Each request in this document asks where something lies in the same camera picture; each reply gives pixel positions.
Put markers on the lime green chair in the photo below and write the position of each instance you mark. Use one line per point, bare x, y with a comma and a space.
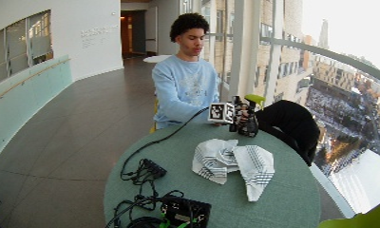
255, 98
363, 218

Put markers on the white cube with black markers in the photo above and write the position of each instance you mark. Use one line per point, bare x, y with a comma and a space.
220, 113

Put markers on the black jacket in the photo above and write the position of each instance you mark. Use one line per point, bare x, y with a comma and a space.
291, 123

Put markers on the the person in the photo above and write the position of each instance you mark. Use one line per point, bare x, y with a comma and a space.
182, 85

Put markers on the white striped cloth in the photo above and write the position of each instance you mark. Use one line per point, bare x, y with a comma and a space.
223, 158

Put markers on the yellow chair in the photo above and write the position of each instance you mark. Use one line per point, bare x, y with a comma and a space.
155, 123

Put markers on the white round table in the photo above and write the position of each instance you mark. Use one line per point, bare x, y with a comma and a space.
157, 59

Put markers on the grey window railing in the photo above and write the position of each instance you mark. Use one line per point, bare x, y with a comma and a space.
338, 55

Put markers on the small black hub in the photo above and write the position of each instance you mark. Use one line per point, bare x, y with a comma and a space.
153, 168

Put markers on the black electronics box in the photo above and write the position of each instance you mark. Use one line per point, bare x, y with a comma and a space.
186, 211

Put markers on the interior glass window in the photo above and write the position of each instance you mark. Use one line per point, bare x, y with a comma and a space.
19, 47

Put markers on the wooden wall handrail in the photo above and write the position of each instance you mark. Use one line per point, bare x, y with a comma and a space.
26, 79

